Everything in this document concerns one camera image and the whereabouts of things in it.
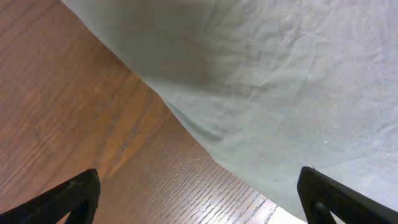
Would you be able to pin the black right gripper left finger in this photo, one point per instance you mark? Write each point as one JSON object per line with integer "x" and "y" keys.
{"x": 77, "y": 199}

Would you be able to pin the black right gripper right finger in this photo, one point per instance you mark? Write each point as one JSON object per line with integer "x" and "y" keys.
{"x": 322, "y": 198}

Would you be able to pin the beige khaki shorts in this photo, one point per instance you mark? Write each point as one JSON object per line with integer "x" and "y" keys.
{"x": 268, "y": 87}

